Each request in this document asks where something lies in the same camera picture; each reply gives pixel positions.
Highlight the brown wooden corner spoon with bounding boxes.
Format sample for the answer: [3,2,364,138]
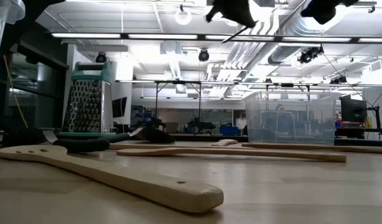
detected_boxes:
[241,142,382,155]

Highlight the background dark desk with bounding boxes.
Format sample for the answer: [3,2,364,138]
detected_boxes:
[335,126,382,139]

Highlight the blue storage bin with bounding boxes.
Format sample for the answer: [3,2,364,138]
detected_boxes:
[219,123,241,136]

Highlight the wooden fork spoon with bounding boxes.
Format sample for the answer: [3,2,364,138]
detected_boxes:
[211,138,238,147]

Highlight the yellow extension cable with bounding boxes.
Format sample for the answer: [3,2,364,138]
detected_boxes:
[2,55,29,129]

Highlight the black computer monitor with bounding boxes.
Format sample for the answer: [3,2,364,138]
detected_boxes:
[340,95,368,124]

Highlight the black ceiling camera cluster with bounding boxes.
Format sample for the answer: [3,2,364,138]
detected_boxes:
[297,45,325,65]

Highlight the plain wooden spatula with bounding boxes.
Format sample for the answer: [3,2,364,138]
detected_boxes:
[116,147,347,164]

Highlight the LED strip light bar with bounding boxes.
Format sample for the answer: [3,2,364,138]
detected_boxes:
[50,30,382,44]

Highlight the background black metal frame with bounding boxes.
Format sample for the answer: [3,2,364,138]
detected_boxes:
[153,79,203,133]

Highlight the teal metal box grater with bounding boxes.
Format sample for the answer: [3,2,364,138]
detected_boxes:
[57,61,117,139]

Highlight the small black monitor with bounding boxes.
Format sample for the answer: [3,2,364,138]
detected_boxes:
[111,96,128,119]

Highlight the slotted wooden spatula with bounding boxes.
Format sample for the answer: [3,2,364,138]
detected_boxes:
[0,144,225,214]

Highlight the silver ventilation duct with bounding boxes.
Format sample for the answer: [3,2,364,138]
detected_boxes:
[267,12,344,65]

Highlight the black nylon spatula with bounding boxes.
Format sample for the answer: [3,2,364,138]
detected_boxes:
[96,126,176,144]

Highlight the black monitor stand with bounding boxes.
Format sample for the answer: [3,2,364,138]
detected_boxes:
[366,105,382,134]

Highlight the black aluminium table frame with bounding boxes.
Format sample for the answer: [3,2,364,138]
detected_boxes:
[116,133,382,147]

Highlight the white ring light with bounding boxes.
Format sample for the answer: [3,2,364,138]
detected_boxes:
[174,4,193,26]

